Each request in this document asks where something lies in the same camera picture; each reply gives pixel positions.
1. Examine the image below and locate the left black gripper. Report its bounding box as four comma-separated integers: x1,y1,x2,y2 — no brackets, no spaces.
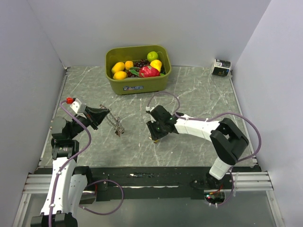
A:
68,105,109,139

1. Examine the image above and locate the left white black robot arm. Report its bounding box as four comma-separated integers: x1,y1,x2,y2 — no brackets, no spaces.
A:
30,107,110,227

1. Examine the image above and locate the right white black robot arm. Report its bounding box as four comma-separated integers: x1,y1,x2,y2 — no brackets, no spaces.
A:
146,105,249,189

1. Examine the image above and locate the yellow mango lower left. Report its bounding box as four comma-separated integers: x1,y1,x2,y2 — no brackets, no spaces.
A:
113,71,128,80

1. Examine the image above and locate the yellow mango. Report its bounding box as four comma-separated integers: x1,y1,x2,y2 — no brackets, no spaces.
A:
113,71,128,80
111,62,125,74

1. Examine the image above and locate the yellow mango upper left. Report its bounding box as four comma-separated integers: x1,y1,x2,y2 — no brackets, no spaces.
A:
111,62,125,74

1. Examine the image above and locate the olive green plastic bin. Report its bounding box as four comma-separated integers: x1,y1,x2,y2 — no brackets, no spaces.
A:
105,45,171,95

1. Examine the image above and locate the small orange fruit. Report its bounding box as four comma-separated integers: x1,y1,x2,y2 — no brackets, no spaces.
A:
125,61,134,70

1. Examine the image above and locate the dark grape bunch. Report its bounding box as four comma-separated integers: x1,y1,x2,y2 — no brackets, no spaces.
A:
126,59,150,78

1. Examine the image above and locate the green apple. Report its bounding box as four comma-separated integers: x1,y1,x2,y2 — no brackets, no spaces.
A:
147,51,159,62

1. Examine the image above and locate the black white roll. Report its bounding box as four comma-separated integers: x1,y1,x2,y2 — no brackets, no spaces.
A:
211,59,232,77

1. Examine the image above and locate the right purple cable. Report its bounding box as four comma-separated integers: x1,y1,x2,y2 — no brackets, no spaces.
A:
146,92,262,208

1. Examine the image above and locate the purple cable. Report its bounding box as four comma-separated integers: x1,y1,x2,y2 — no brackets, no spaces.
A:
48,99,124,227
146,92,262,208

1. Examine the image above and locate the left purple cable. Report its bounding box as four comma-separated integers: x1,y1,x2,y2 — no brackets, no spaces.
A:
48,99,124,227

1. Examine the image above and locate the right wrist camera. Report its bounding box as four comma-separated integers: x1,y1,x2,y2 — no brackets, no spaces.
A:
145,106,151,113

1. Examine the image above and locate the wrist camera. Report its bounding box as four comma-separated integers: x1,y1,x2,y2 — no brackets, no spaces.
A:
145,106,151,113
66,97,87,117

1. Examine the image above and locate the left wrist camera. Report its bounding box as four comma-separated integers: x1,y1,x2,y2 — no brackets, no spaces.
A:
66,97,87,117

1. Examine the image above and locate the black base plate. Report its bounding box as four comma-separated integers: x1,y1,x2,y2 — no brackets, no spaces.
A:
65,166,261,202

